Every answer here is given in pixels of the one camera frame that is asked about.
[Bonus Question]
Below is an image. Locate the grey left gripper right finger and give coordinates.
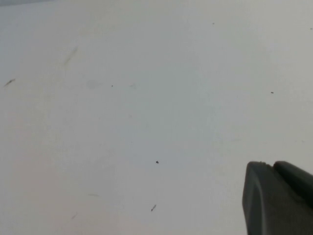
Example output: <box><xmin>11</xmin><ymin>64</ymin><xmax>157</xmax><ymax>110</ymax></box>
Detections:
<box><xmin>272</xmin><ymin>160</ymin><xmax>313</xmax><ymax>208</ymax></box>

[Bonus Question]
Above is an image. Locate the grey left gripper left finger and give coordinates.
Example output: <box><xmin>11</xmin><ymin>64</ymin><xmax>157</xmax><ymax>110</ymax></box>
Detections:
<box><xmin>242</xmin><ymin>161</ymin><xmax>313</xmax><ymax>235</ymax></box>

